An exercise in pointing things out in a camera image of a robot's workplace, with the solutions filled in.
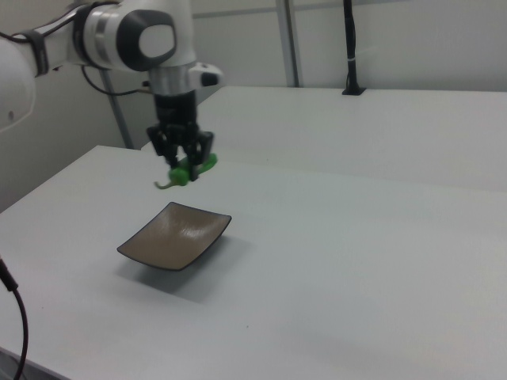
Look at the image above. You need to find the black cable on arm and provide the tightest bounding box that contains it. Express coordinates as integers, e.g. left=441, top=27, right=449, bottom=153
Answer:
left=81, top=64, right=154, bottom=97

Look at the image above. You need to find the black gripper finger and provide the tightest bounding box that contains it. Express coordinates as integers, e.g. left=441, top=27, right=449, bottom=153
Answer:
left=146, top=124, right=180, bottom=169
left=185, top=130, right=216, bottom=182

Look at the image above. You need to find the square brown ceramic plate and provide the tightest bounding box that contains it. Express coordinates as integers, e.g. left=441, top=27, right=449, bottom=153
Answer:
left=116, top=201, right=233, bottom=272

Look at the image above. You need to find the black pole with base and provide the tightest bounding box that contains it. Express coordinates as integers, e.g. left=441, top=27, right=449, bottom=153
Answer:
left=341, top=0, right=368, bottom=97

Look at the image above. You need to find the grey horizontal frame rail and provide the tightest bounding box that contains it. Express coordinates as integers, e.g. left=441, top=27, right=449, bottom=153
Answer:
left=192, top=5, right=279, bottom=20

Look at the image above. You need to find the green chili pepper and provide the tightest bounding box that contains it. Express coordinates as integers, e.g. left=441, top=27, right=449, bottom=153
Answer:
left=154, top=151, right=220, bottom=191

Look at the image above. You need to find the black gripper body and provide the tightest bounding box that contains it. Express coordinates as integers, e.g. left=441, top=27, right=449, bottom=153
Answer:
left=152, top=89, right=204, bottom=148

